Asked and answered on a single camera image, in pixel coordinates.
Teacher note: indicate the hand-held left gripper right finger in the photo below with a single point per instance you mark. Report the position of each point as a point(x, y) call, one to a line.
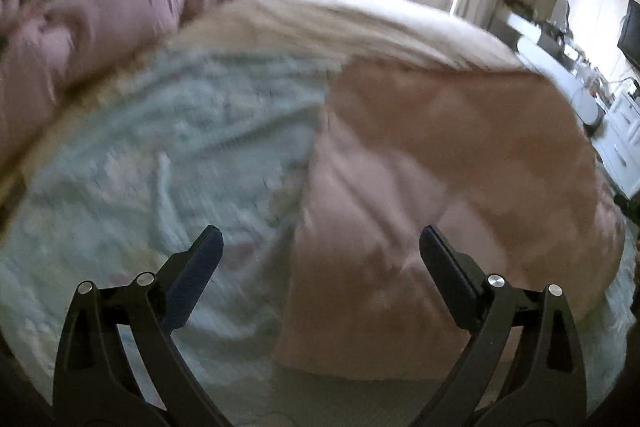
point(450, 277)

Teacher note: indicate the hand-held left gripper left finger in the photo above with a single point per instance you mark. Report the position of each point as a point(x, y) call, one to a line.
point(197, 272)

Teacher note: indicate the pink quilted jacket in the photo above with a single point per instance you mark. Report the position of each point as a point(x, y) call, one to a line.
point(425, 182)

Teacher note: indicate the light blue printed bed sheet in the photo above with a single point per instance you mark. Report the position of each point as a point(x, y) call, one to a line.
point(150, 147)

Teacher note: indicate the white cabinet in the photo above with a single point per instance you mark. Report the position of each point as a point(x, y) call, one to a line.
point(622, 142)

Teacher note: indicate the white oval table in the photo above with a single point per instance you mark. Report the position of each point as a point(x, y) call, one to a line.
point(550, 62)

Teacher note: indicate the pink duvet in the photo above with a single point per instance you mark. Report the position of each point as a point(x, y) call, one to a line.
point(125, 2)

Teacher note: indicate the grey chair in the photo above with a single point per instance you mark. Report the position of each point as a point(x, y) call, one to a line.
point(550, 7)

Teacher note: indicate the black television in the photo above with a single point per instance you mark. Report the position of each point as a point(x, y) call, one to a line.
point(631, 34)

